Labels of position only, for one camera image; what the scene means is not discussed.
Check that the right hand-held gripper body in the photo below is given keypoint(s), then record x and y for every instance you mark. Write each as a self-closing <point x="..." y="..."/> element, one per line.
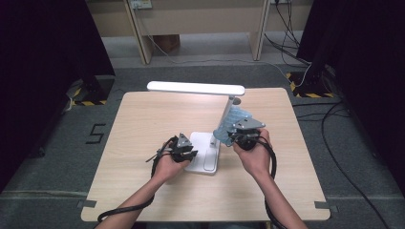
<point x="250" y="124"/>

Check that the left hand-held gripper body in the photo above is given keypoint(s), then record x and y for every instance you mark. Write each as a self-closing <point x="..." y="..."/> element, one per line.
<point x="184" y="141"/>

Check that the blue striped cloth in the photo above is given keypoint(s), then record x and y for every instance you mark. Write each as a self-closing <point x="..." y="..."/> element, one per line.
<point x="230" y="120"/>

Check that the white desk lamp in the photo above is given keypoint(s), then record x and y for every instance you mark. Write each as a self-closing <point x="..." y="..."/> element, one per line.
<point x="191" y="86"/>

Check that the person's left hand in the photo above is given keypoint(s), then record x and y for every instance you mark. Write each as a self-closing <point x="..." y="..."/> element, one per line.
<point x="167" y="170"/>

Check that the person's right hand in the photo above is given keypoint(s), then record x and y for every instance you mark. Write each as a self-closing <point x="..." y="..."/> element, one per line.
<point x="256" y="160"/>

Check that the round dark table grommet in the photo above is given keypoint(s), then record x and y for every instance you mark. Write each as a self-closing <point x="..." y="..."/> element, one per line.
<point x="237" y="101"/>

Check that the black stand base striped tape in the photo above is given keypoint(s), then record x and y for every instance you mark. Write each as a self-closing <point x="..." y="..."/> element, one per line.
<point x="310" y="86"/>
<point x="95" y="90"/>

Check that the brown cardboard box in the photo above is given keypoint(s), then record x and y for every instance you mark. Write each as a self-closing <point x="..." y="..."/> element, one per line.
<point x="167" y="43"/>

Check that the grey tape piece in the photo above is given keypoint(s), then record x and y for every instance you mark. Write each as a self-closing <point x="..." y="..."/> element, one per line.
<point x="86" y="204"/>
<point x="323" y="205"/>

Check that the beige desk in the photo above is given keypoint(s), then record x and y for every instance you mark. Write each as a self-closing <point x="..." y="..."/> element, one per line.
<point x="197" y="19"/>

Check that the black curtain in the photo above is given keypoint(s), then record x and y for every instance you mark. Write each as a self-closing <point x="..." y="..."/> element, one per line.
<point x="366" y="63"/>
<point x="41" y="63"/>

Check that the white power strip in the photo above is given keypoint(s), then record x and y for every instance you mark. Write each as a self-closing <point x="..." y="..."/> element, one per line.
<point x="141" y="4"/>

